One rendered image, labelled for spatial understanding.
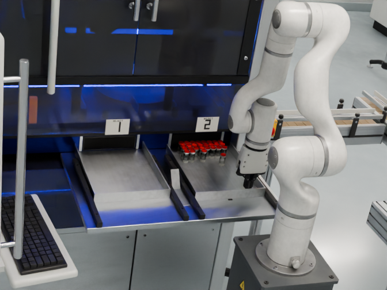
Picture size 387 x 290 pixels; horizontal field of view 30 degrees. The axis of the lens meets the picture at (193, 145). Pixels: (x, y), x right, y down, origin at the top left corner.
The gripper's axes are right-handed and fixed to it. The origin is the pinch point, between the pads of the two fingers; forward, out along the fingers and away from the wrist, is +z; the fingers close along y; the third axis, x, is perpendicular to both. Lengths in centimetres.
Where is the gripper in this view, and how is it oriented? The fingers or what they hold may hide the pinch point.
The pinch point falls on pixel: (248, 183)
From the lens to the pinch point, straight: 251.5
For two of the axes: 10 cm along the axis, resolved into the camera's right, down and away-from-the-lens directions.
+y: -9.4, 0.4, -3.5
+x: 3.2, 4.9, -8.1
